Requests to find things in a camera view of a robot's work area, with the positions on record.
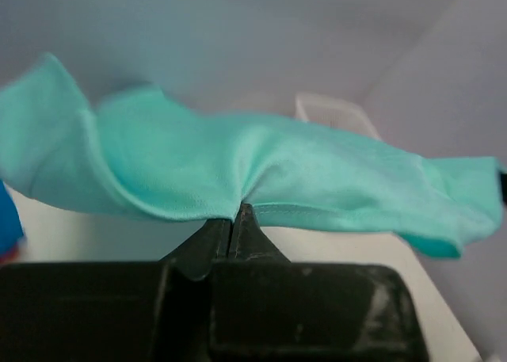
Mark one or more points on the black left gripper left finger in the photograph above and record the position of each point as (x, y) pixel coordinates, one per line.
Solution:
(95, 311)

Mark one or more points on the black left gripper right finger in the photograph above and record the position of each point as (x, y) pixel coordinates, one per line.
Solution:
(267, 308)

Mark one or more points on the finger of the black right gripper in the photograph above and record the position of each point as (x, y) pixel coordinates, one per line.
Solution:
(502, 177)

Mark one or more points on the teal t shirt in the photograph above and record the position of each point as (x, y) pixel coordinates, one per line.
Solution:
(141, 154)

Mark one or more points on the red folded t shirt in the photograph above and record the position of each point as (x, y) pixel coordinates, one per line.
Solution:
(9, 253)

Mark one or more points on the blue folded t shirt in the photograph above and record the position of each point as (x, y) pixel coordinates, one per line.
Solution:
(11, 228)

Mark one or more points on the white plastic basket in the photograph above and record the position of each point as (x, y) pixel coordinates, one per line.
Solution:
(334, 113)

